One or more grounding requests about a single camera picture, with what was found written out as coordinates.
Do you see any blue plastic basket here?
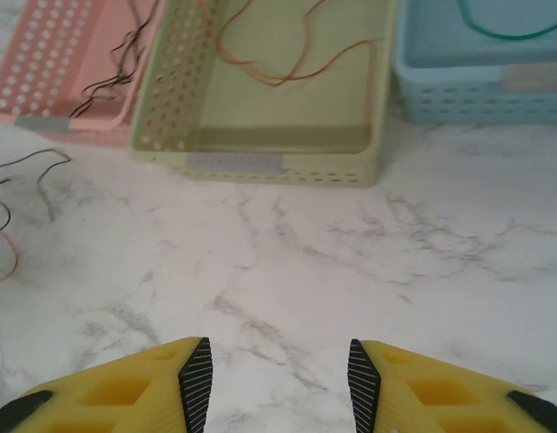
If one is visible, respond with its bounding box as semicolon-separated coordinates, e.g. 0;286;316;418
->
392;0;557;125

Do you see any light green plastic basket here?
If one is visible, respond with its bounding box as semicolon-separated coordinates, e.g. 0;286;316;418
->
127;0;399;189

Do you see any pink plastic basket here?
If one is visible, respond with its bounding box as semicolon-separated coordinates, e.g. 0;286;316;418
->
0;0;168;149

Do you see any green cable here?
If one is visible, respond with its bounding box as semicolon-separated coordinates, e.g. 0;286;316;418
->
456;0;557;41

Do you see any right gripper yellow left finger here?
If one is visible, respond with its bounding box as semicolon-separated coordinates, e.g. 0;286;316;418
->
0;336;215;433

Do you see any black cable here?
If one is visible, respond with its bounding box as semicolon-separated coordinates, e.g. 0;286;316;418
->
0;197;13;263
0;147;73;222
73;0;147;121
82;0;168;105

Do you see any orange cable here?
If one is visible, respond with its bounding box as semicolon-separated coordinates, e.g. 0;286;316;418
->
260;0;329;87
213;0;384;88
0;231;23;283

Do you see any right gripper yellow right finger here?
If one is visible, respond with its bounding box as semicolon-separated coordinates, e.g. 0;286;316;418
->
348;338;557;433

